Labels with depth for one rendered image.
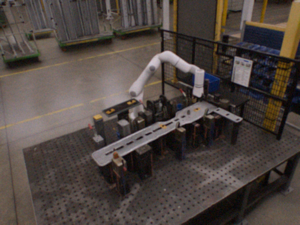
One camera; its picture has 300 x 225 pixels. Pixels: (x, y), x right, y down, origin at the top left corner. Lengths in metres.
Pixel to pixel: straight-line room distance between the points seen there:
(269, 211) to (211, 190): 1.06
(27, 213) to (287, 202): 2.92
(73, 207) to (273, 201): 2.14
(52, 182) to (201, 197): 1.30
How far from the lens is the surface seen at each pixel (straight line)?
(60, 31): 8.79
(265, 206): 3.07
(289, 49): 2.50
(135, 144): 2.06
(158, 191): 2.08
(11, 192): 3.54
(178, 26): 5.09
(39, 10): 11.38
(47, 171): 2.50
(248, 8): 6.42
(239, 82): 2.79
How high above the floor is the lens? 2.30
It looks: 31 degrees down
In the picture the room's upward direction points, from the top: 3 degrees counter-clockwise
